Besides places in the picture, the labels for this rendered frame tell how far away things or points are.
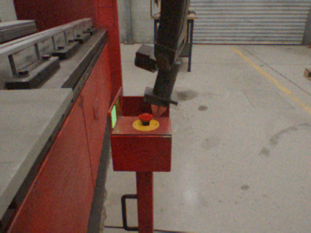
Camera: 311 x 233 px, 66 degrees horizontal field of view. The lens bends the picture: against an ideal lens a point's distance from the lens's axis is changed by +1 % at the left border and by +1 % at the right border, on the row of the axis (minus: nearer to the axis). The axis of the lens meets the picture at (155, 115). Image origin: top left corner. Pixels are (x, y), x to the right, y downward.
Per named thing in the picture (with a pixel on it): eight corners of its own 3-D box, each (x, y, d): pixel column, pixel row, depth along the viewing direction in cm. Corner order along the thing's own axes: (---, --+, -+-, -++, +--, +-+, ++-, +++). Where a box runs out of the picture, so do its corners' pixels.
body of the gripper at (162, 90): (144, 91, 74) (150, 68, 71) (175, 99, 75) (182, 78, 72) (142, 99, 68) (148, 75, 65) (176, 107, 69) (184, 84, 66)
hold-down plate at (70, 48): (66, 59, 96) (65, 51, 95) (53, 59, 96) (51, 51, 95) (80, 47, 123) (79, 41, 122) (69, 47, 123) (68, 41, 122)
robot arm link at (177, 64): (178, 61, 63) (185, 59, 68) (155, 53, 64) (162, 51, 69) (171, 85, 66) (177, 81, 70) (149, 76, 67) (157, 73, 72)
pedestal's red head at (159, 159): (171, 173, 65) (173, 113, 57) (112, 171, 65) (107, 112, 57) (169, 136, 83) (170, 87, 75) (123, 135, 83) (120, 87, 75)
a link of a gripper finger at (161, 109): (139, 114, 78) (146, 87, 74) (160, 118, 78) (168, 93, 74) (137, 123, 71) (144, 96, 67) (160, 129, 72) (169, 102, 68)
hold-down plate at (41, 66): (30, 91, 60) (27, 80, 59) (7, 92, 60) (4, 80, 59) (60, 64, 87) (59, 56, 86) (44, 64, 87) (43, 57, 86)
